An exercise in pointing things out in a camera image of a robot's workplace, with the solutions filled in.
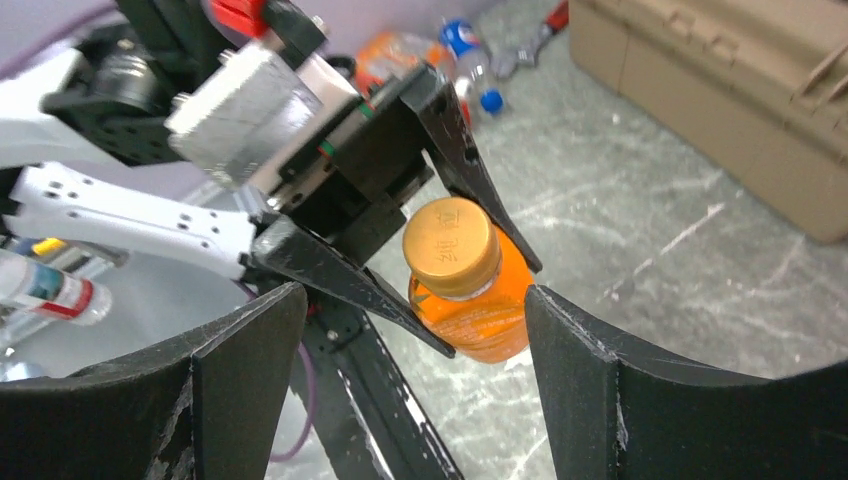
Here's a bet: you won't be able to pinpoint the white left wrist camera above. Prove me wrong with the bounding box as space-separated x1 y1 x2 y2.
164 1 361 193

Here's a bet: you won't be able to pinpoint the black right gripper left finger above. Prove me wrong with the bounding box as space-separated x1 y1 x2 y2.
1 283 308 479

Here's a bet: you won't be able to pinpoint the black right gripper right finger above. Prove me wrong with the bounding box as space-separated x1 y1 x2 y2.
526 286 847 479

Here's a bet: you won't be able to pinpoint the crushed orange label bottle left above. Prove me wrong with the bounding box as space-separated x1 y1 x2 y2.
354 31 457 96

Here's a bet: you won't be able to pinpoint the marker pens beside base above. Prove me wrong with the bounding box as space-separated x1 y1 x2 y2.
1 249 114 326

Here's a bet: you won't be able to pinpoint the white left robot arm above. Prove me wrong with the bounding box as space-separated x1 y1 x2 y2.
40 1 542 357

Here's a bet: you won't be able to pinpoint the red handled tool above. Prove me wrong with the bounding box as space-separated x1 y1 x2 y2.
490 0 570 80

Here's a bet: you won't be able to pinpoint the pepsi bottle far left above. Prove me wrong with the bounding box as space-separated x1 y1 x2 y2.
439 18 505 115

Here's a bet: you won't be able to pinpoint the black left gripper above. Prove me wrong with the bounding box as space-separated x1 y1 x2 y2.
251 63 543 358

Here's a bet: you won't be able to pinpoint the tan plastic toolbox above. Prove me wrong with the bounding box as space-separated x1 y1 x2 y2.
570 1 847 243

